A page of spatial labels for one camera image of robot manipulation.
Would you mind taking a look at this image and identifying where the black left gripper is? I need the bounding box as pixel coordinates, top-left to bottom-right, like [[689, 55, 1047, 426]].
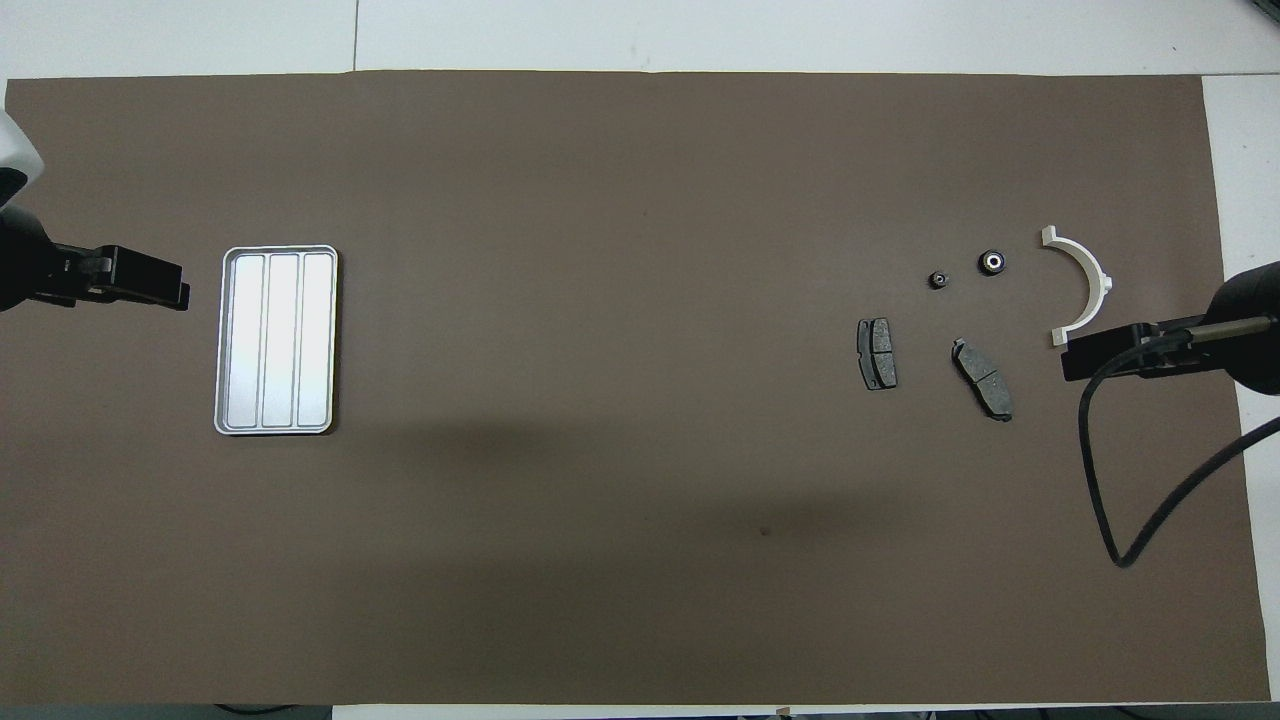
[[52, 246, 192, 312]]

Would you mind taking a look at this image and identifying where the dark brake pad with tab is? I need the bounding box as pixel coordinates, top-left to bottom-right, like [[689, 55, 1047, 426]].
[[950, 337, 1015, 423]]

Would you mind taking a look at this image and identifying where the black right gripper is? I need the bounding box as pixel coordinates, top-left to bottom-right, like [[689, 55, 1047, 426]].
[[1062, 318, 1216, 383]]

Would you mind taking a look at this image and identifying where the white semicircular bracket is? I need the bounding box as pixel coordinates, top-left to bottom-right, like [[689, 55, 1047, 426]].
[[1040, 225, 1114, 349]]

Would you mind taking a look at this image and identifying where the brown table mat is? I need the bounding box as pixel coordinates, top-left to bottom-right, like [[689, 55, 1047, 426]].
[[0, 70, 1271, 706]]

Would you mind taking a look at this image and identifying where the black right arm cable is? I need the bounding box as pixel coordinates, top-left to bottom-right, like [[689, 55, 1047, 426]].
[[1078, 330, 1280, 569]]

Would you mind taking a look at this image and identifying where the dark rectangular brake pad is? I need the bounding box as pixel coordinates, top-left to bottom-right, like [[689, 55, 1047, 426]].
[[856, 317, 899, 392]]

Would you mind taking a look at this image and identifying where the silver ribbed metal tray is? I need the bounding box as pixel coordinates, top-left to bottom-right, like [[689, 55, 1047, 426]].
[[213, 245, 340, 437]]

